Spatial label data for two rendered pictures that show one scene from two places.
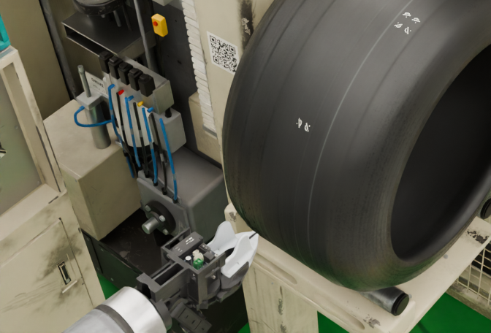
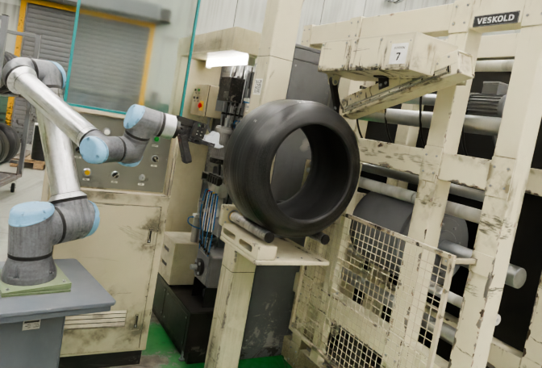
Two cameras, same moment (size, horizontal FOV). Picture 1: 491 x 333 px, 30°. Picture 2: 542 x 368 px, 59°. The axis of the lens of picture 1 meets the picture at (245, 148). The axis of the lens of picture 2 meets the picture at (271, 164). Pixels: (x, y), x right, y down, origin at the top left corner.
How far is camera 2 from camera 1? 1.42 m
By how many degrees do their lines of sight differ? 42
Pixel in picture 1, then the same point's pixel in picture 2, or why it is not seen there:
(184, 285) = (189, 128)
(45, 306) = (135, 244)
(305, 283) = (238, 235)
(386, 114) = (281, 117)
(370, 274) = (257, 188)
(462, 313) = not seen: outside the picture
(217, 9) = not seen: hidden behind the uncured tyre
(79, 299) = (148, 257)
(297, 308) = (235, 310)
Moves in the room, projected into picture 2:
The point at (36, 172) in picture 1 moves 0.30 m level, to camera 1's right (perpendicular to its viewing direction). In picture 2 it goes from (163, 186) to (218, 197)
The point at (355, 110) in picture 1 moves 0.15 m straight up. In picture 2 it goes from (272, 114) to (279, 76)
